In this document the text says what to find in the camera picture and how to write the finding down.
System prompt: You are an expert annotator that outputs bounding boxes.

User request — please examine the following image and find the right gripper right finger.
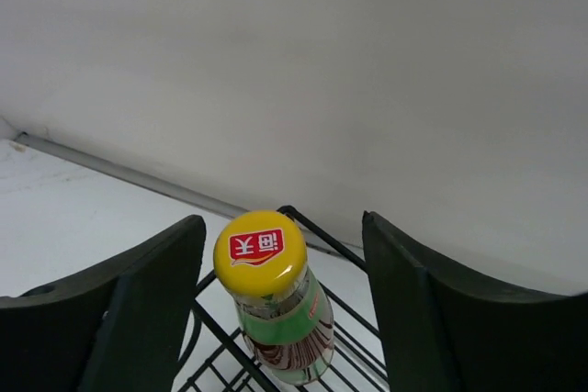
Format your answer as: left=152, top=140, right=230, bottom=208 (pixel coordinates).
left=362, top=212, right=587, bottom=391

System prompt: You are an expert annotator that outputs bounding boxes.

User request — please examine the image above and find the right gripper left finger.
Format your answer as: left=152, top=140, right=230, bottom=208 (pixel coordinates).
left=1, top=215, right=206, bottom=391

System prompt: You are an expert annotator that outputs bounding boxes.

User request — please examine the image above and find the green label sauce bottle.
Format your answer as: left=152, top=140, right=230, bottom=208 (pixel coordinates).
left=213, top=210, right=334, bottom=386

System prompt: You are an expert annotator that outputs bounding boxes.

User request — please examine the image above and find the black wire rack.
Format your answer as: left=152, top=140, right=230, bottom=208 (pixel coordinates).
left=180, top=206, right=390, bottom=391

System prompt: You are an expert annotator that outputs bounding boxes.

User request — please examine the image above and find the aluminium rail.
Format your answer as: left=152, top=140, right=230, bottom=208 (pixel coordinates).
left=15, top=132, right=364, bottom=259

